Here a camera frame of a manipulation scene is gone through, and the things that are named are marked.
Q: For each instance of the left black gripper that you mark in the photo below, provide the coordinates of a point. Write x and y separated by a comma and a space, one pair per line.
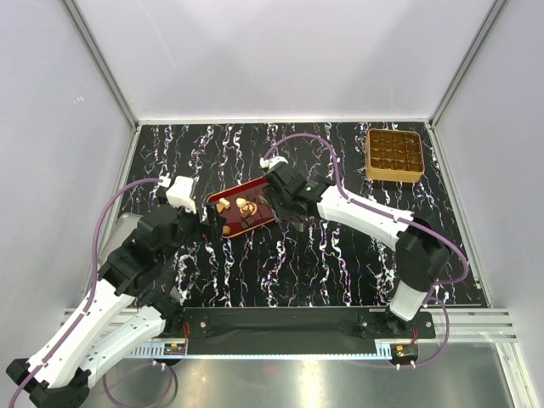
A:
211, 231

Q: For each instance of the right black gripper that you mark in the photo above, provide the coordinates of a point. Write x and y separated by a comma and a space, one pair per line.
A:
280, 212

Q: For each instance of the white square chocolate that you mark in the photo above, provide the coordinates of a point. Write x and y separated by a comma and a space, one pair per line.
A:
224, 203

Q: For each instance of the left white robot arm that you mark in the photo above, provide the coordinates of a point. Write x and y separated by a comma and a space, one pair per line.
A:
62, 373

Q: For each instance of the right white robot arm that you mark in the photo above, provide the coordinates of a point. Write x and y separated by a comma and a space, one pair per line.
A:
419, 256

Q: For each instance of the gold chocolate box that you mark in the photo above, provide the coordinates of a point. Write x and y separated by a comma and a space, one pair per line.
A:
394, 156

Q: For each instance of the red rectangular tray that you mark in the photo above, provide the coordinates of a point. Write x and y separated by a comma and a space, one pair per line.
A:
233, 216

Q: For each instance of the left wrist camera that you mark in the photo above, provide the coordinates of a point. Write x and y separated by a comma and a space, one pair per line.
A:
177, 192

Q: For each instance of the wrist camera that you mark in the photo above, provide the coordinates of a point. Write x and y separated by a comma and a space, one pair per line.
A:
268, 164
177, 192

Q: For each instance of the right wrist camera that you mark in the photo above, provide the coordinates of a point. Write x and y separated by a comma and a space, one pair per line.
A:
268, 164

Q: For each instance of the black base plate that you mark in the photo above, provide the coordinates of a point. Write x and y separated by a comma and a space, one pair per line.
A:
364, 322

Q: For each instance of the white cable duct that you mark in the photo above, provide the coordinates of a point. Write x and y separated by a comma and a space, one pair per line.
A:
201, 349

